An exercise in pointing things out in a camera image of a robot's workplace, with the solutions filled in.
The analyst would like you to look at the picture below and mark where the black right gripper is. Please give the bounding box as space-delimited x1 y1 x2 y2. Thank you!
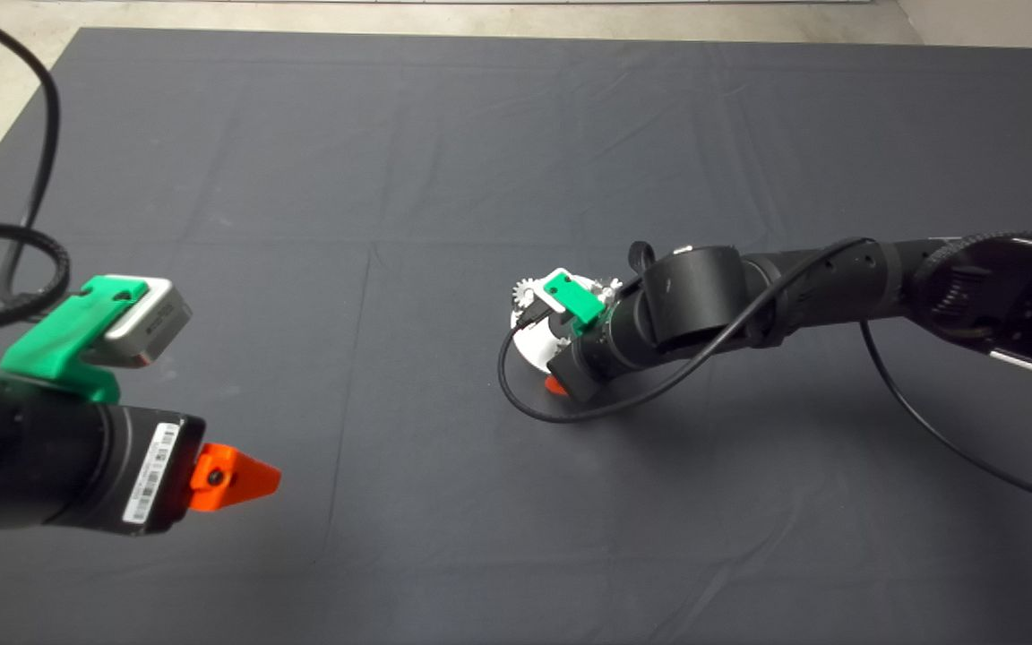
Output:
544 314 638 402

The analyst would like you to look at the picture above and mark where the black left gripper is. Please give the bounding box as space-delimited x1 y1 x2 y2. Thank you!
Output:
99 403 282 537

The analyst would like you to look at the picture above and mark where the round metal plate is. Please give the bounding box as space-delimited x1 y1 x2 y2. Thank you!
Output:
511 274 611 370

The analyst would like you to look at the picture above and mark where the dark grey table cloth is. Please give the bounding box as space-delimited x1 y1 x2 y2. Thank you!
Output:
0 27 1032 645

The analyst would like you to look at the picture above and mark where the right green camera mount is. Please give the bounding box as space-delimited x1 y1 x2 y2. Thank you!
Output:
543 273 608 339

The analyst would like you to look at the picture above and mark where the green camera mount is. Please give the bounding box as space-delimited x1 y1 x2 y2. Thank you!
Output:
543 273 608 339
0 275 150 404

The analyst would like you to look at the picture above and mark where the right grey wrist camera box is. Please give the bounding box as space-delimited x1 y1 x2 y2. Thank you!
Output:
539 268 581 316

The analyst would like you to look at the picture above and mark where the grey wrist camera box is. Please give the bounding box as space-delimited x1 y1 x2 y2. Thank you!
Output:
104 276 194 368
539 268 581 316

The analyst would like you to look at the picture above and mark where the left grey wrist camera box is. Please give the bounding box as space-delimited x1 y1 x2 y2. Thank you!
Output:
104 276 194 368

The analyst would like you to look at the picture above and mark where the left green camera mount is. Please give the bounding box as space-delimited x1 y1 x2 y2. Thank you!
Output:
0 275 150 404

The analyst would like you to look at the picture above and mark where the thick black corrugated cable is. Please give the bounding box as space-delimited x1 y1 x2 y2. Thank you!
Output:
0 224 72 337

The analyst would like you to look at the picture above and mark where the thin black camera cable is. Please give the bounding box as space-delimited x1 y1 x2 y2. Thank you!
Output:
0 0 62 305

